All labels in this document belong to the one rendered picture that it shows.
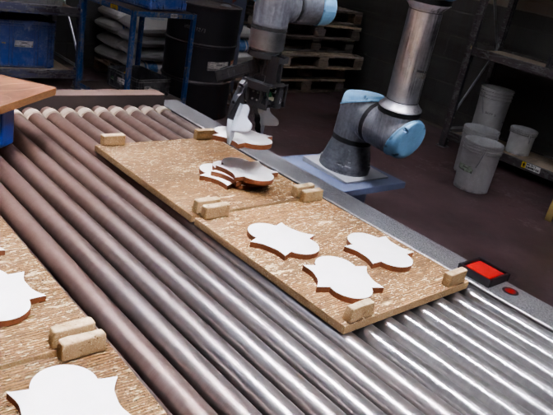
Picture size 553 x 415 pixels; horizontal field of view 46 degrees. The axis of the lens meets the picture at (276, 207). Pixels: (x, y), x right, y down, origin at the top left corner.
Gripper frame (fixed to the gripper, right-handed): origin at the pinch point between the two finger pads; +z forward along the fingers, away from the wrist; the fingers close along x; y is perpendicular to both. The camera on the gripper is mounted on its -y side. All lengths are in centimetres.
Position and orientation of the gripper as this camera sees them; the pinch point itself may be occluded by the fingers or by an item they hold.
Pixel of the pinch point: (243, 137)
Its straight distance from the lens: 147.3
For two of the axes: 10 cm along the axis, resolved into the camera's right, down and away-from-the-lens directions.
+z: -1.8, 9.1, 3.8
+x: 5.8, -2.2, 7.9
